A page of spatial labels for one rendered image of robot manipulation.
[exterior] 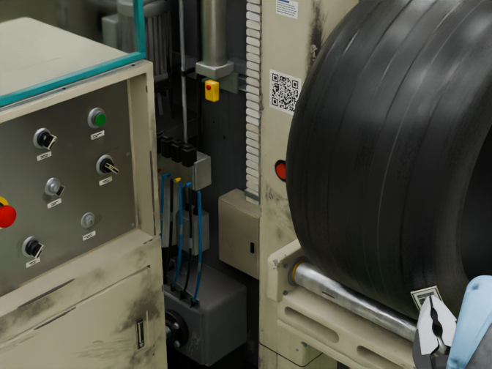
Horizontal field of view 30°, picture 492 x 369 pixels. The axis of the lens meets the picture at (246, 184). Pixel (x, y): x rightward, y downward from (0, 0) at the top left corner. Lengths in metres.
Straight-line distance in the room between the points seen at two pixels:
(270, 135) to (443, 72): 0.51
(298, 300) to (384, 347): 0.20
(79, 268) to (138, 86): 0.36
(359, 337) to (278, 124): 0.42
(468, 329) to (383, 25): 0.61
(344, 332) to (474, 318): 0.74
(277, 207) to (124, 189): 0.30
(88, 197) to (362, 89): 0.63
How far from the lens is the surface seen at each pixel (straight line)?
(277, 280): 1.71
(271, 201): 1.80
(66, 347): 1.81
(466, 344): 0.94
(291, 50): 1.64
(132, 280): 1.85
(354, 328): 1.67
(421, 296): 1.44
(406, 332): 1.61
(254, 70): 1.74
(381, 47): 1.39
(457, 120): 1.32
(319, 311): 1.70
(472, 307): 0.95
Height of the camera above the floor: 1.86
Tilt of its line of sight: 28 degrees down
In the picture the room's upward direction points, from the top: straight up
